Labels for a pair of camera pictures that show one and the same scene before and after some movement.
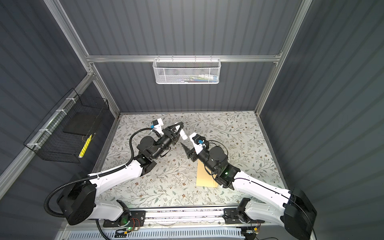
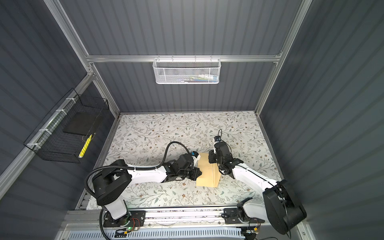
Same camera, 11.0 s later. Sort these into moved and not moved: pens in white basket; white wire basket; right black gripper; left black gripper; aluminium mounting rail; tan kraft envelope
Moved: left black gripper; right black gripper
Not moved: white wire basket; pens in white basket; aluminium mounting rail; tan kraft envelope
